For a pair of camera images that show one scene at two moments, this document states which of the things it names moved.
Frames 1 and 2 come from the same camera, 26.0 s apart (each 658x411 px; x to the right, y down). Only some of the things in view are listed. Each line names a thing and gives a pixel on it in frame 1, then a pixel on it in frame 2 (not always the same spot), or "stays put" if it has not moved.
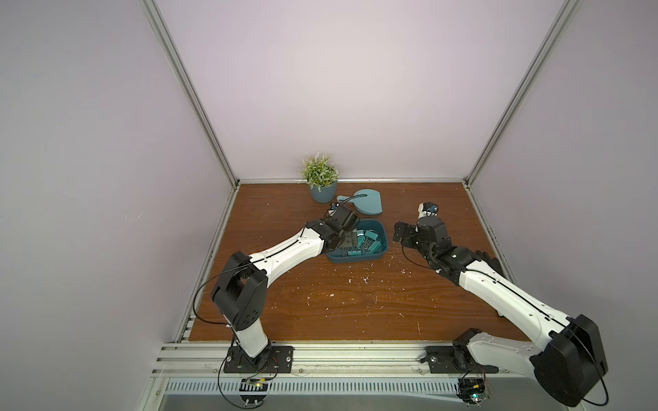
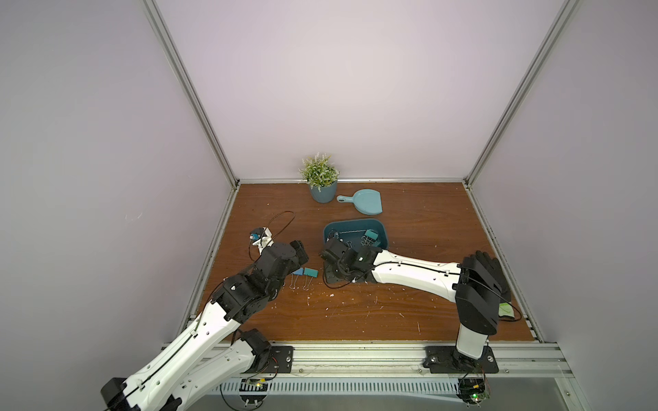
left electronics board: (253, 390) stays put
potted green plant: (320, 174) stays put
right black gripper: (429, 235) → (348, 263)
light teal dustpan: (366, 201) stays put
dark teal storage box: (365, 242) stays put
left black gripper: (351, 228) → (293, 263)
